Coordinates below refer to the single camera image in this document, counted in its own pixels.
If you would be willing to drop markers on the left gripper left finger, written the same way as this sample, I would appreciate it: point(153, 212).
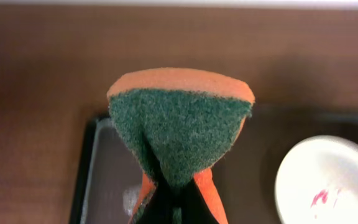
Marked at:
point(159, 210)

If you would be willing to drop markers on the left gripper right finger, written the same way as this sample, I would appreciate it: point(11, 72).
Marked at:
point(194, 209)

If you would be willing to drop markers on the green and orange sponge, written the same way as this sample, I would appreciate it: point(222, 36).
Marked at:
point(177, 123)

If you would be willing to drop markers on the white plate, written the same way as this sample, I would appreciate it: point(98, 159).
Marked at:
point(317, 182)

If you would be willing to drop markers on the large brown serving tray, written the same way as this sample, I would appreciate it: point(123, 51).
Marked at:
point(245, 176)

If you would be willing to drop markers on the small black tray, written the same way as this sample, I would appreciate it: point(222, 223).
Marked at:
point(108, 179)

